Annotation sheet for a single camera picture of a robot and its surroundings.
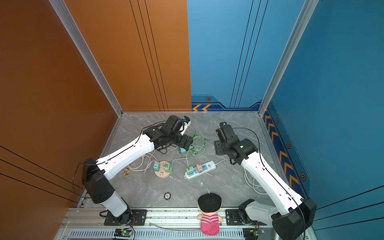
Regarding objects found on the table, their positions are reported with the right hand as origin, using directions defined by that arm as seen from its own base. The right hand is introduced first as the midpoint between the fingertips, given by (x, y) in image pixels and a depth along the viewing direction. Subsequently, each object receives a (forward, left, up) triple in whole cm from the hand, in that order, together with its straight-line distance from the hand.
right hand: (221, 144), depth 77 cm
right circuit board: (-36, -13, -23) cm, 44 cm away
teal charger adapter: (-6, +36, -14) cm, 39 cm away
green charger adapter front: (-8, +17, -14) cm, 23 cm away
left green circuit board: (-36, +46, -21) cm, 62 cm away
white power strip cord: (-14, -18, -21) cm, 31 cm away
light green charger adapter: (-6, +30, -15) cm, 34 cm away
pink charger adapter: (-7, +12, -14) cm, 19 cm away
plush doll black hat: (-26, +7, -13) cm, 29 cm away
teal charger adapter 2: (+7, +23, -18) cm, 30 cm away
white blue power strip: (-4, +7, -19) cm, 20 cm away
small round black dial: (-19, +29, -21) cm, 41 cm away
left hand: (+6, +18, 0) cm, 19 cm away
